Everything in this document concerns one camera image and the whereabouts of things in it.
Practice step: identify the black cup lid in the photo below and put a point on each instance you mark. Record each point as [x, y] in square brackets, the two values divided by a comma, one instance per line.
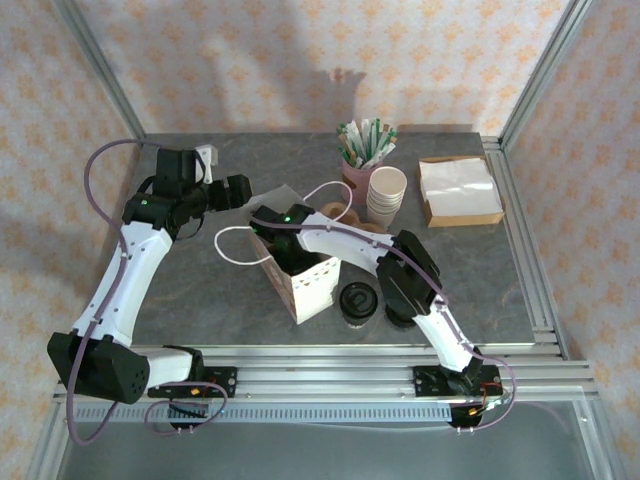
[357, 299]

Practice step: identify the brown wooden stirrer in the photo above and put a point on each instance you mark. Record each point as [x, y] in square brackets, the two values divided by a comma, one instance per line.
[345, 150]

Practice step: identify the brown pulp cup carrier stack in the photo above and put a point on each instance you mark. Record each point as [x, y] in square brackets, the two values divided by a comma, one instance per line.
[334, 209]

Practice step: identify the aluminium frame leg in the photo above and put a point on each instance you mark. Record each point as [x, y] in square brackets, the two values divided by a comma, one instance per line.
[47, 445]
[597, 445]

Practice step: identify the brown cardboard napkin tray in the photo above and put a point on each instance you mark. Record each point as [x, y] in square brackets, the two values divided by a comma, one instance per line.
[470, 220]

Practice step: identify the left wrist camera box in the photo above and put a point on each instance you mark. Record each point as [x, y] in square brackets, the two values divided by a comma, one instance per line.
[207, 156]

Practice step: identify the aluminium side rail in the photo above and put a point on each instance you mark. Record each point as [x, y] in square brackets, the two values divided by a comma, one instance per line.
[522, 250]

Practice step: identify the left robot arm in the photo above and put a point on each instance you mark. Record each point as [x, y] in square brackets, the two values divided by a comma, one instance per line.
[130, 280]

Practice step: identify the stack of white napkins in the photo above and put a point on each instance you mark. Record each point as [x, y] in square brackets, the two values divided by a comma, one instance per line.
[457, 185]

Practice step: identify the aluminium frame post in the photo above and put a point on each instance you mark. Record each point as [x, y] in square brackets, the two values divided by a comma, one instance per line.
[544, 70]
[104, 70]

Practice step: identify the white paper wrapped straw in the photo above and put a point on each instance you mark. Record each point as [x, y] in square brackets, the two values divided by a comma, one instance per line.
[365, 136]
[376, 136]
[352, 141]

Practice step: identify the long aluminium base rail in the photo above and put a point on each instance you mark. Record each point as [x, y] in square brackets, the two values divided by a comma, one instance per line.
[320, 372]

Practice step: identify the stack of paper cups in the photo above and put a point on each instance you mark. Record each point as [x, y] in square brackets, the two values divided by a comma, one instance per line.
[382, 205]

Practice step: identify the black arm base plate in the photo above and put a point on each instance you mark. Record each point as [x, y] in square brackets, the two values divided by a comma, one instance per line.
[225, 382]
[425, 382]

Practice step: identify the pink holder cup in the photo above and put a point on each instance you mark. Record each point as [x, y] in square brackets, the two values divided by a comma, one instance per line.
[355, 180]

